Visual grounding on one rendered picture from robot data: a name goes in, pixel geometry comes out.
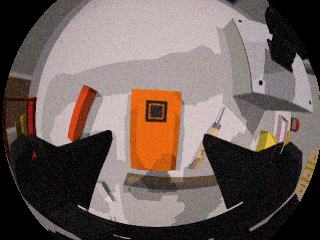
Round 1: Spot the pink shallow tray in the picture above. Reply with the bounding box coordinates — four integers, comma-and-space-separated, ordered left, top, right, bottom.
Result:
276, 115, 288, 144

